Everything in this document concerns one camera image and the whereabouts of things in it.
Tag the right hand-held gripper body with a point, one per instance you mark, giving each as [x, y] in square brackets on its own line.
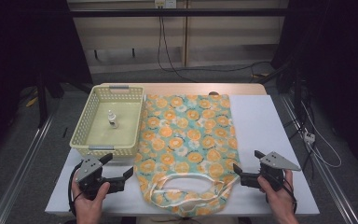
[275, 161]

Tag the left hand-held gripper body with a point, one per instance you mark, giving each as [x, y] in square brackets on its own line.
[88, 169]

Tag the pale yellow plastic basket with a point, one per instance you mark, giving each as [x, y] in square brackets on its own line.
[118, 137]

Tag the small clear bottle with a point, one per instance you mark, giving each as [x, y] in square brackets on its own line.
[112, 119]

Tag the orange flower print cloth bag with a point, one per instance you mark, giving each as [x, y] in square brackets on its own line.
[186, 140]

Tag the person's left hand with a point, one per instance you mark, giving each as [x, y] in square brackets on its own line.
[90, 208]

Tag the person's right hand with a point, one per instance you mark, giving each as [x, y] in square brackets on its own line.
[281, 202]

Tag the white table mat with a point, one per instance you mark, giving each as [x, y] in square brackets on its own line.
[261, 124]

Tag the white power strip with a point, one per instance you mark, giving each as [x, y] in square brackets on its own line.
[309, 137]

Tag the black metal stand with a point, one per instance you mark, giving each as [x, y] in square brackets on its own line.
[42, 102]

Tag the black horizontal bar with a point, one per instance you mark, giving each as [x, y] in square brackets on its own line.
[199, 12]

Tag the aluminium floor rail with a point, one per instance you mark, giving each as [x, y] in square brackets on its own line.
[332, 186]
[21, 168]

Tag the white wall socket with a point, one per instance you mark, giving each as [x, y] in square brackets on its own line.
[165, 3]

